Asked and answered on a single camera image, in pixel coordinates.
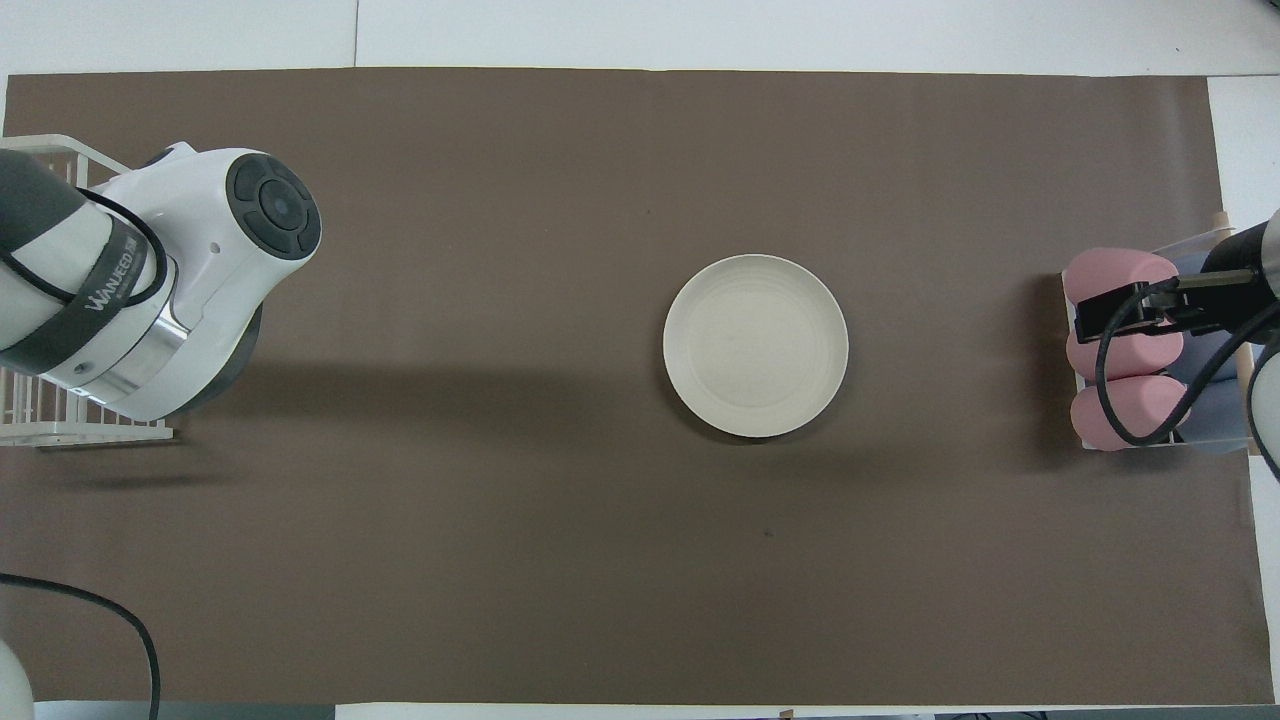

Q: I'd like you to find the pink plastic cup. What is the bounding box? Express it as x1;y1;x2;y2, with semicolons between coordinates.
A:
1066;320;1185;384
1070;374;1194;452
1063;247;1182;312

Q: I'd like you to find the white wire dish rack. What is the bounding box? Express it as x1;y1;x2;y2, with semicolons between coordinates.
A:
0;134;177;448

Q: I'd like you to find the brown table mat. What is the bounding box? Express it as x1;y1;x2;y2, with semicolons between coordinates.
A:
0;67;1275;706

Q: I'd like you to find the cup rack with wooden rod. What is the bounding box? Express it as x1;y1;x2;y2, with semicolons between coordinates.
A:
1060;209;1272;459

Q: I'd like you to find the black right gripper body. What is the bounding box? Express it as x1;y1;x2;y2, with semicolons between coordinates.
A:
1174;221;1277;332

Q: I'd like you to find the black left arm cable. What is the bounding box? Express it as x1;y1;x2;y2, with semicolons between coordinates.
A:
0;188;172;720

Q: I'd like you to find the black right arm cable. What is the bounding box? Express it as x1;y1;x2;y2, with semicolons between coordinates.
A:
1094;279;1280;447

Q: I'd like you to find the white round plate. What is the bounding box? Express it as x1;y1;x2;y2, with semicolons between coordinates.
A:
662;253;850;439

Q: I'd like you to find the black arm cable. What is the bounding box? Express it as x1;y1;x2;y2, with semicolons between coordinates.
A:
1094;279;1280;447
0;188;172;720

